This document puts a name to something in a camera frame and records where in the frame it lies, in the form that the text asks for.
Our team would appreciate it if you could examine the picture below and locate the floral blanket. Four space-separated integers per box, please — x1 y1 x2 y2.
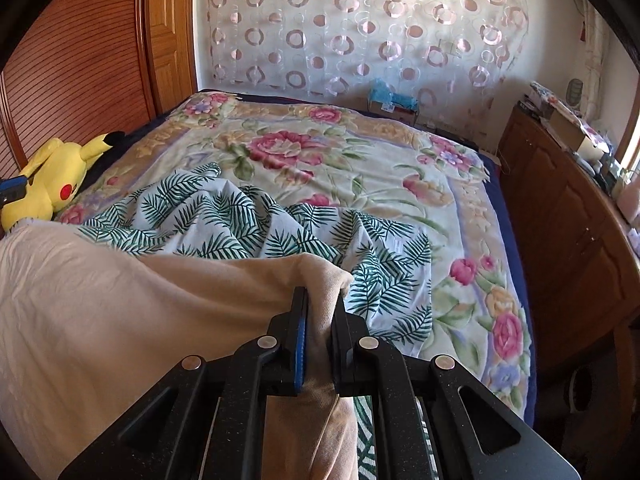
52 91 533 423

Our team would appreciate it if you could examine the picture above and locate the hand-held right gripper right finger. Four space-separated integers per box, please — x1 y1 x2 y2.
330 292 586 480

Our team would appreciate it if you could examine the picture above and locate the floral printed box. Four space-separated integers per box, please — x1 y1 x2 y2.
527 81 571 111

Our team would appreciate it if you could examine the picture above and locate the wooden sideboard cabinet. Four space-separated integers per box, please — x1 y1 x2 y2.
497 107 640 386

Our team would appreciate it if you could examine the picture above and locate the brown cardboard box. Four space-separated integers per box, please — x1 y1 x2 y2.
367 97 420 127

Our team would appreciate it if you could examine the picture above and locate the circle pattern sheer curtain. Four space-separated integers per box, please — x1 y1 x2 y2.
192 0 531 126

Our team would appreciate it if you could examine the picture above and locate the wooden slatted wardrobe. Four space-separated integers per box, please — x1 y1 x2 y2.
0 0 198 196

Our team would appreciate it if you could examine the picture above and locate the yellow plush toy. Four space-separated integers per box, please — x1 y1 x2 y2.
0 131 126 233

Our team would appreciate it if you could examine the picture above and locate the white tissue pack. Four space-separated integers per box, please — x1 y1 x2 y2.
619 187 640 226

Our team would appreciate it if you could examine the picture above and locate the white window curtain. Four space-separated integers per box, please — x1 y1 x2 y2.
575 0 621 126

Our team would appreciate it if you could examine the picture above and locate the leaf print sheet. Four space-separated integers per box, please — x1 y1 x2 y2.
77 162 441 480

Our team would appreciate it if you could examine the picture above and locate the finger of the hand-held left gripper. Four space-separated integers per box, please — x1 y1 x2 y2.
0 176 27 207

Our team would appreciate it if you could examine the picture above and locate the beige printed t-shirt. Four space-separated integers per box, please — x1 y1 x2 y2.
0 222 358 480

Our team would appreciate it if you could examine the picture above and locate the blue packet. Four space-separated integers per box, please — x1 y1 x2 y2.
369 79 418 111

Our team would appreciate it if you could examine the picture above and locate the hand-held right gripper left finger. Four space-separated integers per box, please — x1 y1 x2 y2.
57 286 309 480

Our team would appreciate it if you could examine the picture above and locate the dark round object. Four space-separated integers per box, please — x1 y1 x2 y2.
562 360 616 411

